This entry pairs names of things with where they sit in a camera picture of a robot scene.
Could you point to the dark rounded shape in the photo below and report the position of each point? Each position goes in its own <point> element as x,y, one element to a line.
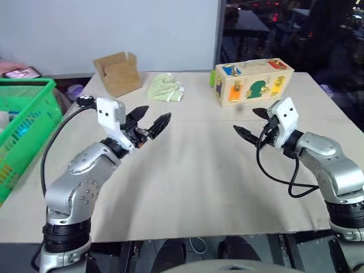
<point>169,254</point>
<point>237,248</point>

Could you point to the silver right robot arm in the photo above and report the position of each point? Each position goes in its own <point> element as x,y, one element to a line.
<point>335,167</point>

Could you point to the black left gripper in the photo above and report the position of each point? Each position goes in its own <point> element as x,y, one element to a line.
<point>136,132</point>

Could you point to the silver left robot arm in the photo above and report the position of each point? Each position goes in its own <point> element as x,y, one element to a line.
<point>74,193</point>

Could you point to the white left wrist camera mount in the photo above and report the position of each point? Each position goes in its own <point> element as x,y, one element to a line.
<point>111,119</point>

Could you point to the dark rounded right shape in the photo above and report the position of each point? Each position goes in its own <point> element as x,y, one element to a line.
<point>237,248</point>

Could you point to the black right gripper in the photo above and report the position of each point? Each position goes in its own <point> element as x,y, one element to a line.
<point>270,133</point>

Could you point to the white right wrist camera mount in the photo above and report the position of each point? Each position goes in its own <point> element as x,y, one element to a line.
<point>286,119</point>

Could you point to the light green towel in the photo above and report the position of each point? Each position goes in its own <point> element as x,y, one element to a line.
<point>165,87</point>

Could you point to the person's hand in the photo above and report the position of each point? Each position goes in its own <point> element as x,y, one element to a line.
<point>8,67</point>

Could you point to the grey robot torso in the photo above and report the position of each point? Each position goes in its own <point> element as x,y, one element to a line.
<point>227,266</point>

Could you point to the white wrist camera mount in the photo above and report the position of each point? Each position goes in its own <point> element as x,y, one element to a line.
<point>286,119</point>
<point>111,119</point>

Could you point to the open brown cardboard box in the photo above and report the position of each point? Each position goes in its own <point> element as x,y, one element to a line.
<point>119,74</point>

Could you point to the dark rounded left shape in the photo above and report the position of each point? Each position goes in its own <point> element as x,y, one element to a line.
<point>169,254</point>

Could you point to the wooden latch puzzle box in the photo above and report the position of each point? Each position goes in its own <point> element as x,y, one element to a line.
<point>250,82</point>

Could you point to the green plastic basket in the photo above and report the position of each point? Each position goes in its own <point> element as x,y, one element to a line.
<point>20,125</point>

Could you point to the small green block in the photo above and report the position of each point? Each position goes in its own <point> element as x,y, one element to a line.
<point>212,78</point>

